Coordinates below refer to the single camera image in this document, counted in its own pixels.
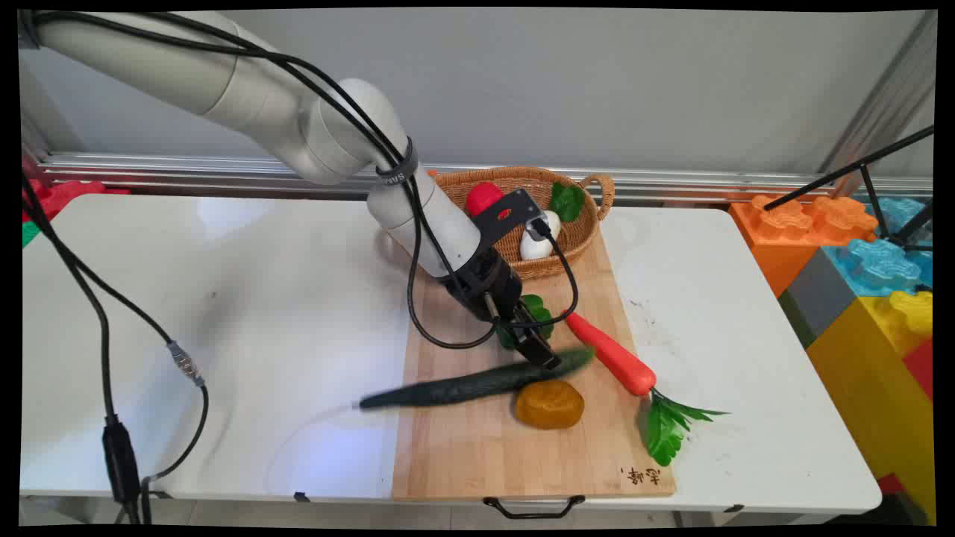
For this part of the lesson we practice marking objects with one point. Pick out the white toy radish with leaves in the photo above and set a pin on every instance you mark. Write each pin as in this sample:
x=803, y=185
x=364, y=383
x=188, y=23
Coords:
x=533, y=248

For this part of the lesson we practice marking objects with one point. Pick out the blue foam building block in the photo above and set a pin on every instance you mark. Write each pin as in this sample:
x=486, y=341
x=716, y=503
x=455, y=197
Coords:
x=877, y=265

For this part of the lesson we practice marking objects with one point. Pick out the green foam block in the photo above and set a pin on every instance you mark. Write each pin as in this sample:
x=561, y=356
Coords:
x=29, y=233

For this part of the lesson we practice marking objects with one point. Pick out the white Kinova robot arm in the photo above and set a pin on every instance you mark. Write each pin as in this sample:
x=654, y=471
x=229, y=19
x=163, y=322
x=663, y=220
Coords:
x=224, y=82

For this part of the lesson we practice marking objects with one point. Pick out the black tripod stand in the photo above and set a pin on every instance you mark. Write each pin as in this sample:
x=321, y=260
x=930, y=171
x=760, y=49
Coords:
x=865, y=168

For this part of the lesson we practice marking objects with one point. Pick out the wooden cutting board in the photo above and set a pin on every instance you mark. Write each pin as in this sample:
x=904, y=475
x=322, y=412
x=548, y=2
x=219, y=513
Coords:
x=477, y=455

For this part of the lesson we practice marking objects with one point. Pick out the orange toy carrot with leaves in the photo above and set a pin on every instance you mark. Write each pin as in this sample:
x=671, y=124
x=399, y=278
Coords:
x=615, y=358

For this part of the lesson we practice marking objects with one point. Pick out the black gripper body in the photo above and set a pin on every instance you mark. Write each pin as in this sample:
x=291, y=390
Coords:
x=489, y=283

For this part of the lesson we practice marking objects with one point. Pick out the dark green toy cucumber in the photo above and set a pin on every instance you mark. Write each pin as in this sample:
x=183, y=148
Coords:
x=448, y=389

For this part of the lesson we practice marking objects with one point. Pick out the orange-brown toy potato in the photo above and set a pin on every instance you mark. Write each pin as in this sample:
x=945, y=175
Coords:
x=550, y=405

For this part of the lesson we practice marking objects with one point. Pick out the red foam block beside yellow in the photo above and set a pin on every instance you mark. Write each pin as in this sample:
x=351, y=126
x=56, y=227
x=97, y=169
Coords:
x=921, y=365

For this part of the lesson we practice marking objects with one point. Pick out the red toy pepper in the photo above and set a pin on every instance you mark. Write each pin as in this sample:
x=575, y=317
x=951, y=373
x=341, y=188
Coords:
x=483, y=198

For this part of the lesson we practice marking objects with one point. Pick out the gray foam building block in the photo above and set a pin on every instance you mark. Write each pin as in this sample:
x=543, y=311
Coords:
x=817, y=298

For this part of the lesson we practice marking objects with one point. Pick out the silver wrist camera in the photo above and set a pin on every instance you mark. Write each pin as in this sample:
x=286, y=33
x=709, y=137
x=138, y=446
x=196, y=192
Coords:
x=539, y=226

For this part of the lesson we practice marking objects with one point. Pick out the red studded foam block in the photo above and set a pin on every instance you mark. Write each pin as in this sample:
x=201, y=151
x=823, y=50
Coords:
x=63, y=195

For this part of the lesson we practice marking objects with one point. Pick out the diagonal aluminium frame post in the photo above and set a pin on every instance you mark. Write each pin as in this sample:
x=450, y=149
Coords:
x=888, y=89

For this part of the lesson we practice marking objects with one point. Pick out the green toy bell pepper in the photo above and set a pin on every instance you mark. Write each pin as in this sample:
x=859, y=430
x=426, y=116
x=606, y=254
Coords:
x=539, y=307

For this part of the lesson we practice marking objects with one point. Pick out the horizontal aluminium rail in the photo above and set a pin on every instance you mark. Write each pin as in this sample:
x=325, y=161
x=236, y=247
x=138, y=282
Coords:
x=224, y=171

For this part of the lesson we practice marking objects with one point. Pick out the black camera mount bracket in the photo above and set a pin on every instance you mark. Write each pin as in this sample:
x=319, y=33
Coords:
x=515, y=205

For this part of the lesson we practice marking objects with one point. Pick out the orange foam building block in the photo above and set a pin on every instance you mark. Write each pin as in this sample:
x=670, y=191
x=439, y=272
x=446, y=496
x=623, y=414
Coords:
x=783, y=231

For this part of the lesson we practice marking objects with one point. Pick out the woven wicker basket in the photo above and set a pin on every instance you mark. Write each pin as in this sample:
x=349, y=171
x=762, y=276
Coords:
x=578, y=235

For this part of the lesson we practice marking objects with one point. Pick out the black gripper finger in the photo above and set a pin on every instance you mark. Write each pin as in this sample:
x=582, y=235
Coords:
x=539, y=350
x=537, y=317

